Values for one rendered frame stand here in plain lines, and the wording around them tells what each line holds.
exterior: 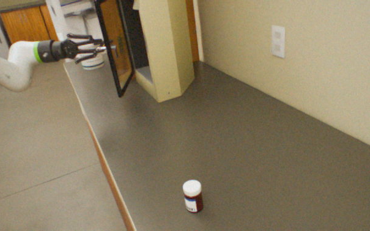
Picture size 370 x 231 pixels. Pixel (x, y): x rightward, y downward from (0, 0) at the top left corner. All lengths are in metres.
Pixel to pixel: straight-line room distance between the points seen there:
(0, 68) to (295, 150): 1.09
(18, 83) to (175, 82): 0.62
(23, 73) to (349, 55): 1.16
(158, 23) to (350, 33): 0.67
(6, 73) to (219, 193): 0.93
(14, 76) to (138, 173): 0.67
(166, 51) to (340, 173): 0.78
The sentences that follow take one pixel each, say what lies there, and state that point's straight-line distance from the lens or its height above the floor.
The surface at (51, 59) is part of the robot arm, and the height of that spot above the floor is 1.18.
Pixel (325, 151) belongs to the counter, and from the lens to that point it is 1.00.
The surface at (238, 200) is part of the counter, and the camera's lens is 0.82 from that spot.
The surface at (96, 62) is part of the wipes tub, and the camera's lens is 1.96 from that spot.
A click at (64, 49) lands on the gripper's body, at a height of 1.20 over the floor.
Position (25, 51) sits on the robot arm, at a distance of 1.46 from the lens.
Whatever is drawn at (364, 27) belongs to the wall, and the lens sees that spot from 1.00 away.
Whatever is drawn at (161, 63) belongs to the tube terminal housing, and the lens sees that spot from 1.30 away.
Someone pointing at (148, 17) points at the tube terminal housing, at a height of 1.30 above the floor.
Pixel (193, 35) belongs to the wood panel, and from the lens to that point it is 1.76.
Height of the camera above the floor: 1.51
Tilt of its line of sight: 28 degrees down
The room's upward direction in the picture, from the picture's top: 8 degrees counter-clockwise
